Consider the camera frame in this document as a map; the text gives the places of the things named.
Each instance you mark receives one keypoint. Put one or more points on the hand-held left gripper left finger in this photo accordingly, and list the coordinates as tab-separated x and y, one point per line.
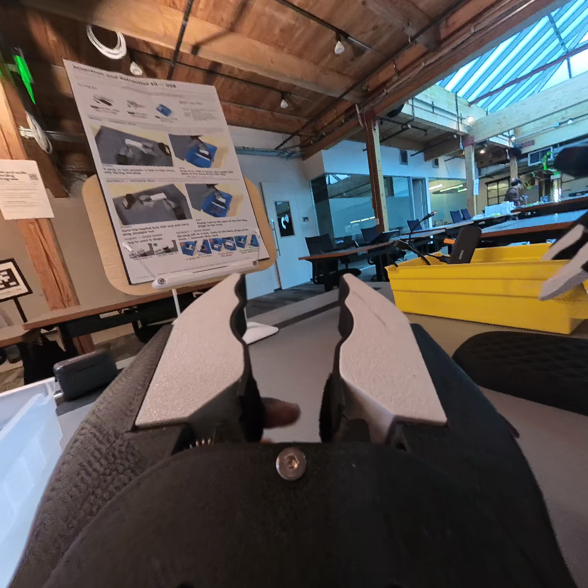
193	358

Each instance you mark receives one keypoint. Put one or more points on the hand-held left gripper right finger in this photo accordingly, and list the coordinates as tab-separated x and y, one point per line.
386	367

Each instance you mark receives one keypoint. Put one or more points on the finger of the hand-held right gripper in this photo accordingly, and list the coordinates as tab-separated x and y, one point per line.
574	241
560	285

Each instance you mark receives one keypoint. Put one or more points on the yellow plastic bin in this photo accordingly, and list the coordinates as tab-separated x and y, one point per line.
482	294

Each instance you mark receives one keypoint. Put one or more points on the black usb hub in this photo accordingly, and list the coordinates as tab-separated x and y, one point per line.
464	243

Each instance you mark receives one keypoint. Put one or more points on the clear plastic bin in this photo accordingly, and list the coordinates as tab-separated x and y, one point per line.
25	459

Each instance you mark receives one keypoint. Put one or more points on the person's left hand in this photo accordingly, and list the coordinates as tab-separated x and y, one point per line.
282	411

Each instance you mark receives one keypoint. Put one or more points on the wooden top office desk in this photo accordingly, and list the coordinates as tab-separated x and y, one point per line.
92	312
349	250
542	223

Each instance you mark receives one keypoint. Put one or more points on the black foam-lined case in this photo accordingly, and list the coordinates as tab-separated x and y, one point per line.
523	367

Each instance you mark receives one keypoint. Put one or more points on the dark grey hard case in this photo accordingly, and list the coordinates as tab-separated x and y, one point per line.
85	374

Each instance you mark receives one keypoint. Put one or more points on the black office chair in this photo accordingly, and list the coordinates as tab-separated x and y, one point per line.
374	234
321	250

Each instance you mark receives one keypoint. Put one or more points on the white phone booth door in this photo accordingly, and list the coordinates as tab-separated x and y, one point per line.
294	257

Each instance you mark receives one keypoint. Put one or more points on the printed instruction sheet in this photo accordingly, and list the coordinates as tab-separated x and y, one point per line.
156	174

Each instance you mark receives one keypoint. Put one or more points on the black white marker sign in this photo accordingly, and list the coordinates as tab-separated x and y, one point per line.
11	280

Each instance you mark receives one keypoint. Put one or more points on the white paper notice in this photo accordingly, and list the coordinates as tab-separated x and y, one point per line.
23	188

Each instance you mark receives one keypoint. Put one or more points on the wooden support post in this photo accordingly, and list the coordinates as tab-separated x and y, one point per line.
376	183
43	257

